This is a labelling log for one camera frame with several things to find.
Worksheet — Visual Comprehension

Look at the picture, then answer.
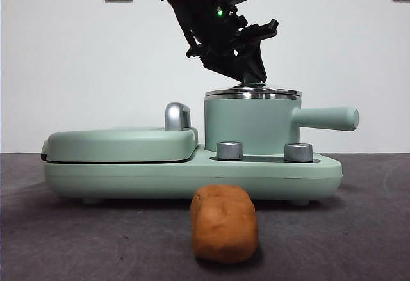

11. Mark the glass pot lid green knob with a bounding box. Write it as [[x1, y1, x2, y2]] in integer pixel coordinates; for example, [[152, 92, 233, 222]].
[[204, 81, 302, 100]]

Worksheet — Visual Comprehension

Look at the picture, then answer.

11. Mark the brown potato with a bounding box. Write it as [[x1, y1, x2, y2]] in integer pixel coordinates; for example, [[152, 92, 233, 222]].
[[190, 184, 259, 257]]

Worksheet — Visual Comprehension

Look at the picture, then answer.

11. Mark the silver control knob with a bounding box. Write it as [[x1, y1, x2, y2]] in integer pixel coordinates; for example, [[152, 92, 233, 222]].
[[216, 140, 245, 161], [284, 142, 314, 163]]

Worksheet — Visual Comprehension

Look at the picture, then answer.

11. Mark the mint green hinged griddle cover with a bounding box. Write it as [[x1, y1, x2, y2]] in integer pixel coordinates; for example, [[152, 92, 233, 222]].
[[40, 127, 200, 165]]

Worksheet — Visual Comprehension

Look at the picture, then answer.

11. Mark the mint green breakfast machine base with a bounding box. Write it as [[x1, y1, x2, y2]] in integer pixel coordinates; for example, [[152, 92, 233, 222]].
[[43, 144, 343, 206]]

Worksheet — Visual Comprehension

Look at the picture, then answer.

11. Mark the mint green pot with handle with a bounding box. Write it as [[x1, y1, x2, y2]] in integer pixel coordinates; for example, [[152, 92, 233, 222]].
[[203, 95, 360, 156]]

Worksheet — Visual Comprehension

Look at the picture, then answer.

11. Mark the silver griddle cover handle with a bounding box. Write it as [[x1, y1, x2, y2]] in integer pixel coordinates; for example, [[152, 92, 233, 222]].
[[164, 102, 193, 132]]

